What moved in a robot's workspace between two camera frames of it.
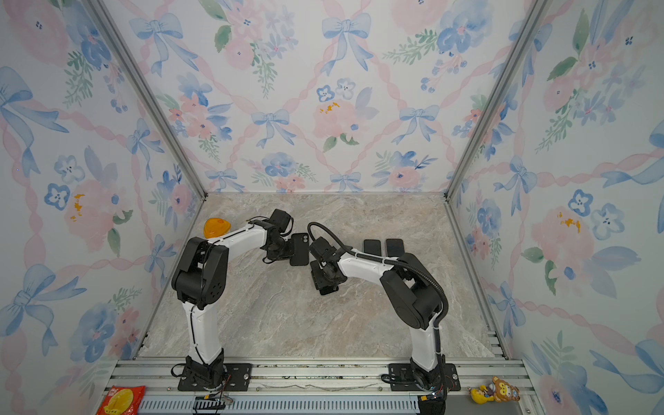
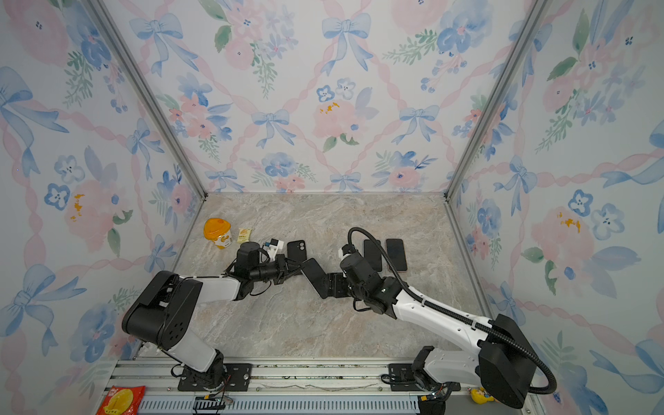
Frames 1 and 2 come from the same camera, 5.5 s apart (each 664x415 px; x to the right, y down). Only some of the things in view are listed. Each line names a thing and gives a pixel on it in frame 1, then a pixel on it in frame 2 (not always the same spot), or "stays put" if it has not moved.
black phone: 373,246 stays put
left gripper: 274,256 -> 283,264
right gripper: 318,282 -> 335,283
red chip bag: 123,400 stays put
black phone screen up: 395,247 stays put
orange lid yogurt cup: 214,227 stays put
